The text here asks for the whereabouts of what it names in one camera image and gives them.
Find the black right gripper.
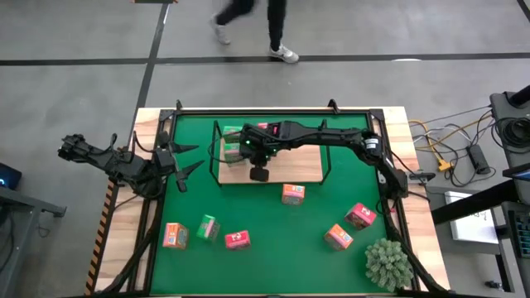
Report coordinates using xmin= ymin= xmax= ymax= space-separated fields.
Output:
xmin=238 ymin=122 xmax=281 ymax=184

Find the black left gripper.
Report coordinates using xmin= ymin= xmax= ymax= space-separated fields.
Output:
xmin=153 ymin=131 xmax=206 ymax=195

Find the orange Mini Wheats cereal box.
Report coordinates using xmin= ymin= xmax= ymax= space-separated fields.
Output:
xmin=161 ymin=222 xmax=190 ymax=250
xmin=323 ymin=223 xmax=354 ymax=252
xmin=281 ymin=183 xmax=306 ymax=207

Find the green table mat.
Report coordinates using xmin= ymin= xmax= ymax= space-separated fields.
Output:
xmin=149 ymin=112 xmax=390 ymax=296

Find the yellow black hazard tape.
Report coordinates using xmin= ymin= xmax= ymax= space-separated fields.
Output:
xmin=84 ymin=180 xmax=116 ymax=296

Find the person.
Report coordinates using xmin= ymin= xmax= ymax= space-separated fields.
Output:
xmin=209 ymin=0 xmax=300 ymax=65

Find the black table-edge clamp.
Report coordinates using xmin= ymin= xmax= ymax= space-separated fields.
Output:
xmin=408 ymin=171 xmax=436 ymax=184

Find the grey side desk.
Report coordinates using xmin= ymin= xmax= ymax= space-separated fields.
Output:
xmin=0 ymin=185 xmax=67 ymax=298

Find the dark device with blue light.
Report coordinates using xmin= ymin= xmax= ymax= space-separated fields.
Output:
xmin=0 ymin=162 xmax=22 ymax=191

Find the green artificial plant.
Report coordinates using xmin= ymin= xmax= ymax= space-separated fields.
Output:
xmin=364 ymin=238 xmax=414 ymax=293

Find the black metal beam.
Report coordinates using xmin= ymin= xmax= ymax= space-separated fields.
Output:
xmin=430 ymin=178 xmax=530 ymax=225

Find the black power adapter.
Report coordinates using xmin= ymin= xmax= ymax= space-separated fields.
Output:
xmin=466 ymin=143 xmax=493 ymax=175

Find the white paper sheet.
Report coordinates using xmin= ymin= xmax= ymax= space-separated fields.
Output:
xmin=444 ymin=190 xmax=501 ymax=245

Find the dark grey equipment stand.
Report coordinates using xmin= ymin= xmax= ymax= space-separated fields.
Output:
xmin=489 ymin=90 xmax=530 ymax=171

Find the dark monitor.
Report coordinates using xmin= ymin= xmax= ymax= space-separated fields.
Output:
xmin=502 ymin=162 xmax=530 ymax=182

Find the black stand pole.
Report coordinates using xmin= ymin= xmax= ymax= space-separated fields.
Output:
xmin=507 ymin=84 xmax=530 ymax=108

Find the black keyboard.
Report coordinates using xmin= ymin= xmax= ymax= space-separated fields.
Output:
xmin=508 ymin=209 xmax=530 ymax=260

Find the black metal table frame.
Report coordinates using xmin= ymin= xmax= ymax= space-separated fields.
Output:
xmin=84 ymin=98 xmax=452 ymax=298

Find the wooden shelf with black frame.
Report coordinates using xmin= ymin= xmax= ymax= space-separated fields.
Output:
xmin=208 ymin=118 xmax=333 ymax=188

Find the yellow extension cable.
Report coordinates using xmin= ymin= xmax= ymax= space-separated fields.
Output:
xmin=408 ymin=113 xmax=494 ymax=173

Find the grey floor cable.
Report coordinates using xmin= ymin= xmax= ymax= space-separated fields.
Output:
xmin=407 ymin=105 xmax=493 ymax=125

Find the black coiled cable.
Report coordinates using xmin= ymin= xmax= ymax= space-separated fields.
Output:
xmin=494 ymin=117 xmax=530 ymax=150

